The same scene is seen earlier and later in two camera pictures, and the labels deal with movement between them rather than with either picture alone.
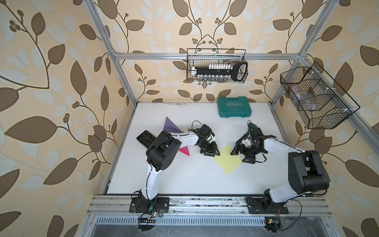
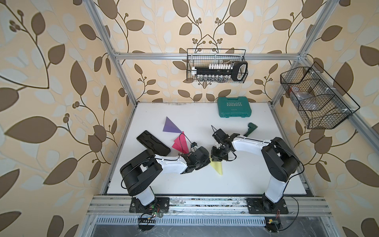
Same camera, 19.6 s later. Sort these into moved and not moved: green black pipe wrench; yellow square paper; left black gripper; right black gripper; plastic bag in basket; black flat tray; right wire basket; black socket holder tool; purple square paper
Moved: right black gripper; left black gripper; yellow square paper
Not moved: black socket holder tool; black flat tray; plastic bag in basket; right wire basket; purple square paper; green black pipe wrench
